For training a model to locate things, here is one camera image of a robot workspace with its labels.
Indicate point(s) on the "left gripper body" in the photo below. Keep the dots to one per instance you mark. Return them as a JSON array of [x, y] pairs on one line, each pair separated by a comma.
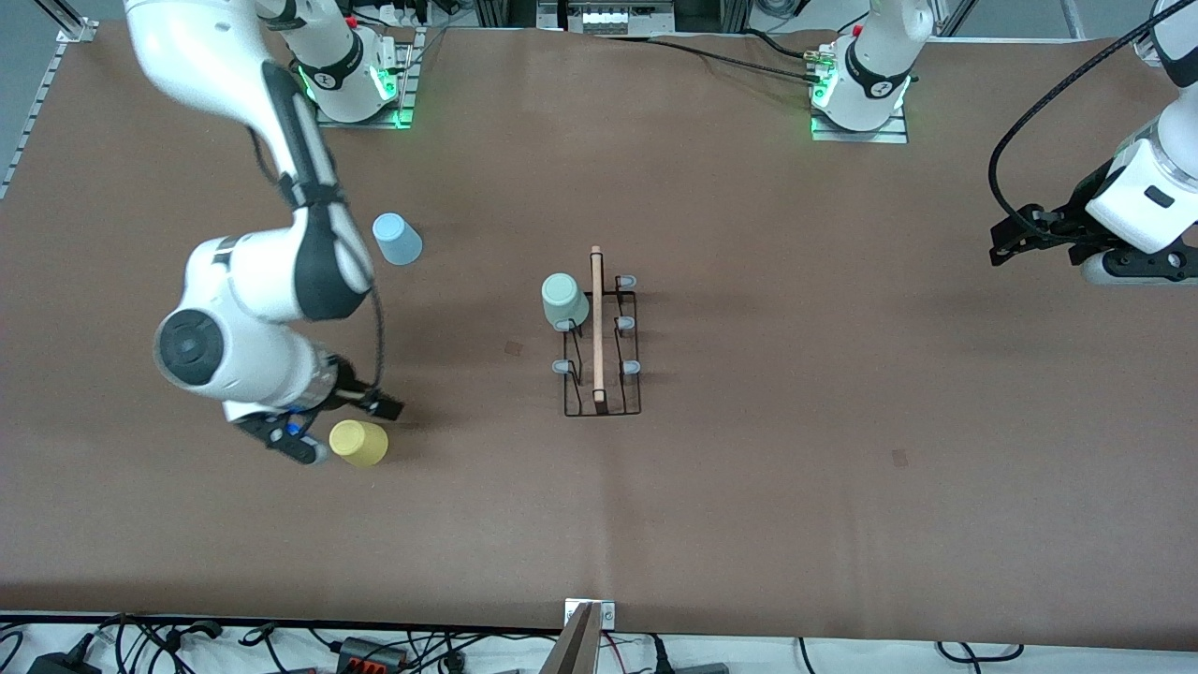
[[1078, 217]]

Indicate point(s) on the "aluminium corner profile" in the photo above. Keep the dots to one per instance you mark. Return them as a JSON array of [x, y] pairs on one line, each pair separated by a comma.
[[1144, 45]]

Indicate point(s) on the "pale green plastic cup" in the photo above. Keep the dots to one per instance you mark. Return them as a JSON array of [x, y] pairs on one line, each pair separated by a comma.
[[564, 300]]

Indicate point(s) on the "white socket strip on frame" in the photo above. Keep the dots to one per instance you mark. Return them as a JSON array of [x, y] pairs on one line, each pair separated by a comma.
[[613, 17]]

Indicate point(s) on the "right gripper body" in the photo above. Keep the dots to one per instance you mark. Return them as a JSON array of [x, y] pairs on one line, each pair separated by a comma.
[[349, 385]]

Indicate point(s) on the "yellow plastic cup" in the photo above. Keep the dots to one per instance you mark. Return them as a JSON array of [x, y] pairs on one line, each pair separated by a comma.
[[360, 444]]

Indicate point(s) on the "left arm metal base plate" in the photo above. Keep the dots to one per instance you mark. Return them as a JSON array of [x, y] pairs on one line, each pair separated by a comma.
[[889, 137]]

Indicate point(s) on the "aluminium edge rail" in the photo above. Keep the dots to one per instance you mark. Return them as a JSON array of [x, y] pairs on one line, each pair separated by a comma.
[[42, 98]]

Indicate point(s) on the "metal camera bracket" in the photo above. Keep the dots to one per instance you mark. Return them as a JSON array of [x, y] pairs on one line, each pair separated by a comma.
[[606, 614]]

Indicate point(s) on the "grey camera support beam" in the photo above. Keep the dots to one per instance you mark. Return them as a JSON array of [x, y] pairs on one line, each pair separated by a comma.
[[573, 651]]

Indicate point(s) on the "light blue plastic cup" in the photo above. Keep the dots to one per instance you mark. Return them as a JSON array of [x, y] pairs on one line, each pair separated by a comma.
[[398, 241]]

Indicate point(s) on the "white power strip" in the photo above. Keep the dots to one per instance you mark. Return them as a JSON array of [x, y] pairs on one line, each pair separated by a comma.
[[407, 13]]

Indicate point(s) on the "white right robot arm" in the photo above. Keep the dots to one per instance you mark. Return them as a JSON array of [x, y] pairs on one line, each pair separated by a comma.
[[253, 281]]

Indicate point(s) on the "black power adapter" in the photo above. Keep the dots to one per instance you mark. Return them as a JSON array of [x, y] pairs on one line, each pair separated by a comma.
[[61, 665]]

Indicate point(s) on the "black orange connector box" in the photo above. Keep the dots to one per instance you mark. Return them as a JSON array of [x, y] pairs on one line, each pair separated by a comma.
[[370, 657]]

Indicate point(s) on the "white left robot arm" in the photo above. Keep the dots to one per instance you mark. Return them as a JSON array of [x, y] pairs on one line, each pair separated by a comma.
[[875, 65]]

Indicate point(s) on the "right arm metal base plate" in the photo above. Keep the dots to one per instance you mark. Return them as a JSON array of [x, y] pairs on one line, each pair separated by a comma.
[[408, 94]]

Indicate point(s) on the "brown table cover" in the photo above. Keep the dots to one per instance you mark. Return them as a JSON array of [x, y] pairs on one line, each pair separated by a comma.
[[599, 515]]

